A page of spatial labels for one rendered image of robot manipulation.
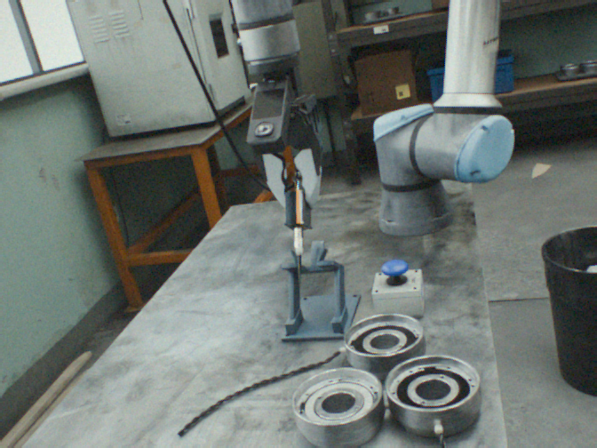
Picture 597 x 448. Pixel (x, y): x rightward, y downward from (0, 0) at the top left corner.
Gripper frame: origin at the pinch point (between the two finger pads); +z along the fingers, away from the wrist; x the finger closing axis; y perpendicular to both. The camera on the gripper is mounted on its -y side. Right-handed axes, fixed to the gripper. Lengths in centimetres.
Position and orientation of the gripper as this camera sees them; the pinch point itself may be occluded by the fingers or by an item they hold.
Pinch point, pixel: (298, 203)
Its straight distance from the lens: 89.5
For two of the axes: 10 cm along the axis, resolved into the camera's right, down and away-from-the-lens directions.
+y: 2.5, -3.8, 8.9
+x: -9.5, 0.9, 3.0
